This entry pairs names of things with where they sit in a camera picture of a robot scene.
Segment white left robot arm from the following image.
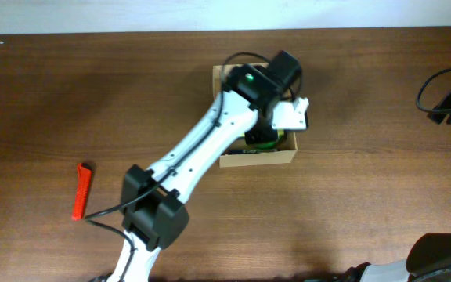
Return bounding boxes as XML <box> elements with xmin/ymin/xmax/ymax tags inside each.
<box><xmin>85</xmin><ymin>51</ymin><xmax>309</xmax><ymax>281</ymax></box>

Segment pink highlighter marker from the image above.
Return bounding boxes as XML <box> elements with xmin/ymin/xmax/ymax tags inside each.
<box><xmin>71</xmin><ymin>163</ymin><xmax>93</xmax><ymax>221</ymax></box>

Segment cardboard box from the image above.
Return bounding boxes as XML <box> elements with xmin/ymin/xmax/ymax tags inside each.
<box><xmin>211</xmin><ymin>64</ymin><xmax>298</xmax><ymax>168</ymax></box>

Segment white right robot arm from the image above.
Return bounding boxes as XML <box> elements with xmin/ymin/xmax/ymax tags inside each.
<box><xmin>334</xmin><ymin>92</ymin><xmax>451</xmax><ymax>282</ymax></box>

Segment green tape roll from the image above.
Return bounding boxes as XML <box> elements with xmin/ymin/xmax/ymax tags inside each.
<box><xmin>253</xmin><ymin>130</ymin><xmax>287</xmax><ymax>150</ymax></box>

